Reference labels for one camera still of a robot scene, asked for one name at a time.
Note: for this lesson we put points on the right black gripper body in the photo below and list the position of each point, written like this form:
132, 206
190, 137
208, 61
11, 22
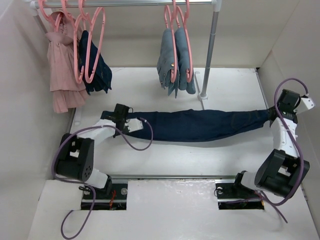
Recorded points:
295, 106

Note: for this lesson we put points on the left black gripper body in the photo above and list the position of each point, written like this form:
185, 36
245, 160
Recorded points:
125, 129

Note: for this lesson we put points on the dark blue denim trousers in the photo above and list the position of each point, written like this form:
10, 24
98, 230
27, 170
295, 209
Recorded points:
194, 126

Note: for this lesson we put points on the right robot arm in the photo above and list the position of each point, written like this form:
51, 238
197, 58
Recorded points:
280, 172

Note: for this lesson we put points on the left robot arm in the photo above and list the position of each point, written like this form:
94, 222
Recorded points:
75, 160

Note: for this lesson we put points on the dark denim garment on hanger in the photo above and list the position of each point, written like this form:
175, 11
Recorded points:
103, 74

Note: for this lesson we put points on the pink hanger right light jeans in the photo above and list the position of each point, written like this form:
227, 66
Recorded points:
181, 21

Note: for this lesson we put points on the pink hanger light jeans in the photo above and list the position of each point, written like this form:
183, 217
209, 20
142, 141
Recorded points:
169, 16
181, 21

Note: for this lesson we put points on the pink hanger left light jeans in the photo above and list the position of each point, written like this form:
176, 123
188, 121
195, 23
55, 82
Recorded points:
169, 16

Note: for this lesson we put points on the pink hanger with dress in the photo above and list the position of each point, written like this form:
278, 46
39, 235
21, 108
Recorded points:
55, 21

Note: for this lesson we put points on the pink pleated dress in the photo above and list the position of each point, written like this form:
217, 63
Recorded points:
66, 92

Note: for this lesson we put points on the light blue jeans left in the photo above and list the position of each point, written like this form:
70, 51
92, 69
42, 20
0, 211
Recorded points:
163, 66

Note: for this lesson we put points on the light blue jeans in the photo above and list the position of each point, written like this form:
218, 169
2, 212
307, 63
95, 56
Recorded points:
163, 66
183, 62

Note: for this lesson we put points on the light blue jeans right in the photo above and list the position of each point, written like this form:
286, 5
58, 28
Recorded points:
183, 62

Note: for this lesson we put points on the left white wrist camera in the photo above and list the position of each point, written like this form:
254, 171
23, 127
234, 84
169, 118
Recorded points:
133, 125

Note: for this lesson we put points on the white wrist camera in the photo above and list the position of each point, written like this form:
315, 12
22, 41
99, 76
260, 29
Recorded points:
304, 104
133, 125

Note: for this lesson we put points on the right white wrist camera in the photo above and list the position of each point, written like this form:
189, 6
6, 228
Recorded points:
304, 104

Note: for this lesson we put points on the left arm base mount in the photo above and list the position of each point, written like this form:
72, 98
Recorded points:
113, 197

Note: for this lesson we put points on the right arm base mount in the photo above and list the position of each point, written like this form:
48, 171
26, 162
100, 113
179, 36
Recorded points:
232, 197

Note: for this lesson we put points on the white clothes rack frame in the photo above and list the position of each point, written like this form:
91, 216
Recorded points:
37, 7

